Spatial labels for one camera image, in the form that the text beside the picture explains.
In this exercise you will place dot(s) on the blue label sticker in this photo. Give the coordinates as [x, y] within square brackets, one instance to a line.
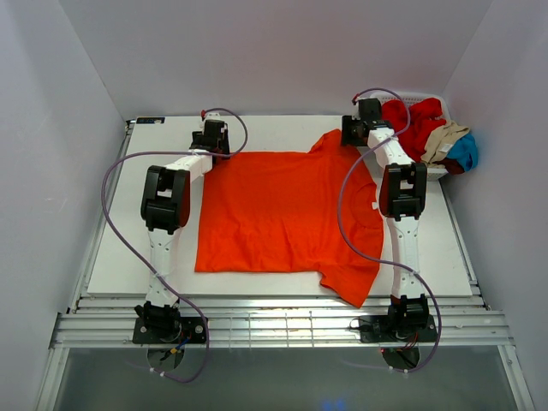
[150, 120]

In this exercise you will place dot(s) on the dark red t-shirt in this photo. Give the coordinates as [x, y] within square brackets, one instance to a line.
[452, 166]

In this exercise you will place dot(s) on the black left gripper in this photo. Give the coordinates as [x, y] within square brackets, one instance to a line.
[223, 144]

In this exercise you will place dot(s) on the beige t-shirt in basket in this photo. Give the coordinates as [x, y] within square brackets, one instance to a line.
[441, 140]

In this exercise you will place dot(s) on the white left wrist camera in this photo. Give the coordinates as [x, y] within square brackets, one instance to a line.
[209, 116]

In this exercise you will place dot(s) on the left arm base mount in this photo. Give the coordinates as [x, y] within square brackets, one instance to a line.
[190, 329]

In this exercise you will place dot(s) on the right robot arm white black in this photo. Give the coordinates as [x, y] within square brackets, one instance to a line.
[401, 201]

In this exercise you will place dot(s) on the blue t-shirt in basket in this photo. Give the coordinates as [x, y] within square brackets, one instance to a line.
[465, 152]

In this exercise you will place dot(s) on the orange t-shirt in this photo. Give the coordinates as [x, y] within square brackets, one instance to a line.
[288, 212]

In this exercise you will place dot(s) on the red t-shirt in basket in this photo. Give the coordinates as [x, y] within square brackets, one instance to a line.
[425, 116]

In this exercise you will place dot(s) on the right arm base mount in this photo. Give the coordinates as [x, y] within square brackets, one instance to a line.
[380, 329]

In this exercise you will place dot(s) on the aluminium frame rail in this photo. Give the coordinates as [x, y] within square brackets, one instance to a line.
[322, 322]

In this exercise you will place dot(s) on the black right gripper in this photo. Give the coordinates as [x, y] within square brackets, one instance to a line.
[347, 137]

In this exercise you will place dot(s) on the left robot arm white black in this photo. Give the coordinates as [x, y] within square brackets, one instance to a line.
[165, 209]

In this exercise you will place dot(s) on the white plastic laundry basket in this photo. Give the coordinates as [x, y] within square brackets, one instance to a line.
[410, 98]

